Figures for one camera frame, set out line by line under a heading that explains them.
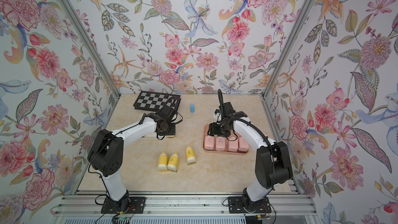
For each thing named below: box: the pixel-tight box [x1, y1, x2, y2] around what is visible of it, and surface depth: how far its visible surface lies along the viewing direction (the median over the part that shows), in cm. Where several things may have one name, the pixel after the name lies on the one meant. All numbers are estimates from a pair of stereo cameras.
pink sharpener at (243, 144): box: [238, 136, 250, 152], surface depth 88 cm
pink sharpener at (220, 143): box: [215, 136, 226, 152], surface depth 90 cm
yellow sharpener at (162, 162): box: [157, 151, 169, 171], surface depth 82 cm
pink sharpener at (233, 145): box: [228, 139, 239, 152], surface depth 89 cm
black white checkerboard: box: [133, 90, 181, 111], surface depth 116 cm
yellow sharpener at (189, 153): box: [185, 145, 196, 164], surface depth 84 cm
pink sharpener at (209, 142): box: [204, 135, 215, 151], surface depth 90 cm
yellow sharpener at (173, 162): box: [166, 152, 179, 173], surface depth 82 cm
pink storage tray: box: [203, 124, 250, 154], surface depth 90 cm
